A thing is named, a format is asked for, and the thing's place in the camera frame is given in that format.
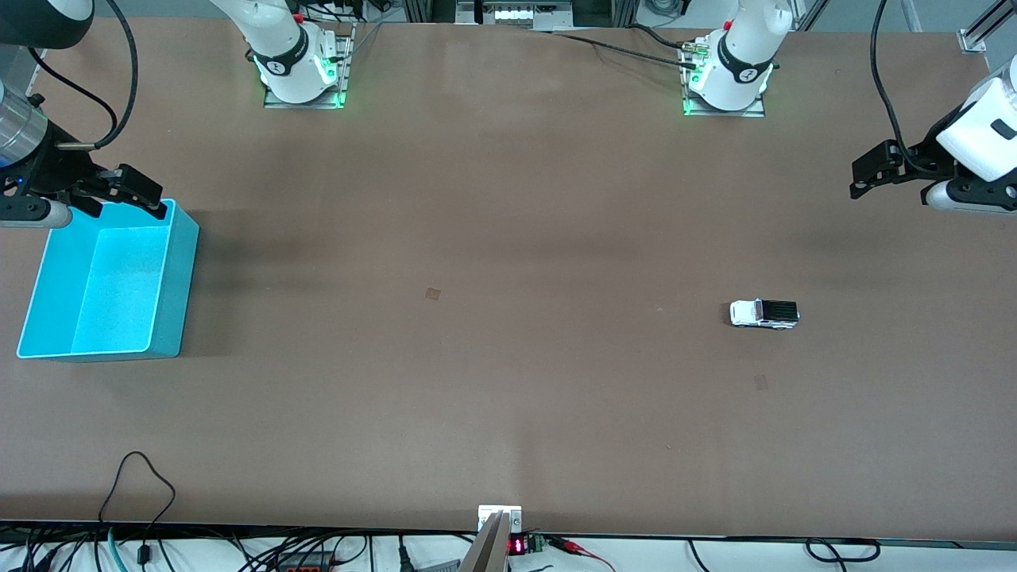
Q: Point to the white jeep toy black roof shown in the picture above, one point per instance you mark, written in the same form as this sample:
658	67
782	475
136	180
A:
763	314

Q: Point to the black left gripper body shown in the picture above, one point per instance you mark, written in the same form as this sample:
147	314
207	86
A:
926	154

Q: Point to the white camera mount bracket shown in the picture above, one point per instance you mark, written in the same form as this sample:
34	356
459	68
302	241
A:
500	512

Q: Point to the aluminium corner bracket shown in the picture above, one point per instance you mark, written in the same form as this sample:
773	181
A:
972	41

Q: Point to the cyan plastic bin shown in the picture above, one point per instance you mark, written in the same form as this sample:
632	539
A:
119	286

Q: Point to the red digit display module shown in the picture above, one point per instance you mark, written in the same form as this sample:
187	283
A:
520	546

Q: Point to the grey aluminium camera bar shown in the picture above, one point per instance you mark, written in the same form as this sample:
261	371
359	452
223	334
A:
489	552

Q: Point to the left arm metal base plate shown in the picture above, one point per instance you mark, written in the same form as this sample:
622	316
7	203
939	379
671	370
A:
751	113

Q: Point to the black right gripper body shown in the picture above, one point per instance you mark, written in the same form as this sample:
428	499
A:
49	170

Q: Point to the lit control box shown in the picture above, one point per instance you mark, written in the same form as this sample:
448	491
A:
516	13

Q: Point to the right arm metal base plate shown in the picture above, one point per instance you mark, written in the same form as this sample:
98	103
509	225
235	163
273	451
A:
347	63

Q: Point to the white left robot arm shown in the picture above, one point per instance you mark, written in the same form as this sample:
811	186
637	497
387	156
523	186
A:
747	48

